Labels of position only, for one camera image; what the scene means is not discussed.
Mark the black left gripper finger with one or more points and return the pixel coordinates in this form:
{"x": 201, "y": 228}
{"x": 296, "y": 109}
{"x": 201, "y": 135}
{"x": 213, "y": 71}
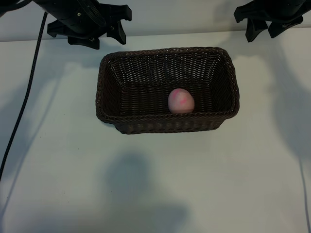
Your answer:
{"x": 83, "y": 43}
{"x": 117, "y": 31}

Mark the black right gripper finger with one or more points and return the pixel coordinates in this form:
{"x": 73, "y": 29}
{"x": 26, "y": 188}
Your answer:
{"x": 277, "y": 28}
{"x": 253, "y": 30}

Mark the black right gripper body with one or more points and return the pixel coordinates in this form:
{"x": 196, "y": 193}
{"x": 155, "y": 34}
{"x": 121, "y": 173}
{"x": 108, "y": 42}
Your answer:
{"x": 274, "y": 11}

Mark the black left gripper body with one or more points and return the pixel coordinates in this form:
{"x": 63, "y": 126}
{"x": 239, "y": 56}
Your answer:
{"x": 77, "y": 17}

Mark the pink peach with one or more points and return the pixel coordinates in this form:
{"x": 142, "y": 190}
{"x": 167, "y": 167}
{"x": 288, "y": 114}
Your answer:
{"x": 181, "y": 100}

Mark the dark brown wicker basket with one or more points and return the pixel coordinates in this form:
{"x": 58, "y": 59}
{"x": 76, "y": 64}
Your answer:
{"x": 165, "y": 121}

